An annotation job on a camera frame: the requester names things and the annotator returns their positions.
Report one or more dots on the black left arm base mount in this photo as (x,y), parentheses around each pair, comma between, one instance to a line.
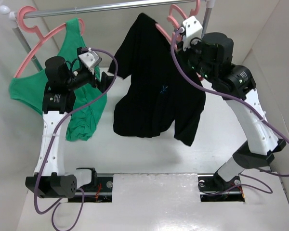
(99,190)

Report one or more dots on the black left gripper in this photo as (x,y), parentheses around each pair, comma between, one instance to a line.
(106,79)

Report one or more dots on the black t shirt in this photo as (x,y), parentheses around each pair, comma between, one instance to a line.
(158,96)

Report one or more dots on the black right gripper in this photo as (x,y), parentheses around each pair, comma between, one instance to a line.
(185,53)

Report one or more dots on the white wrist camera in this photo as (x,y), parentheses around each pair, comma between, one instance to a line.
(192,29)
(89,58)

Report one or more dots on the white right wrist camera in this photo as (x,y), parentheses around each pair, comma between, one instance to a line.
(192,29)

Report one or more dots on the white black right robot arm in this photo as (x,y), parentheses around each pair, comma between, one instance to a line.
(211,57)

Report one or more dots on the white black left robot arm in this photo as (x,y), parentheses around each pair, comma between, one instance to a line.
(50,179)

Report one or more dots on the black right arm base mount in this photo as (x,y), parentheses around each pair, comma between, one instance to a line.
(213,189)

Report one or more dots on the metal clothes rack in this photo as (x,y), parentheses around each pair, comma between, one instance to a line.
(16,20)

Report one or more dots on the pink hanger with jeans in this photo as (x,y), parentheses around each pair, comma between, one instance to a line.
(193,12)

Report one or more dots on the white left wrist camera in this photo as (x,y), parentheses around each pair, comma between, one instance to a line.
(89,58)

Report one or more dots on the pink plastic hanger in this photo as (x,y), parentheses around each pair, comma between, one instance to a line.
(168,28)

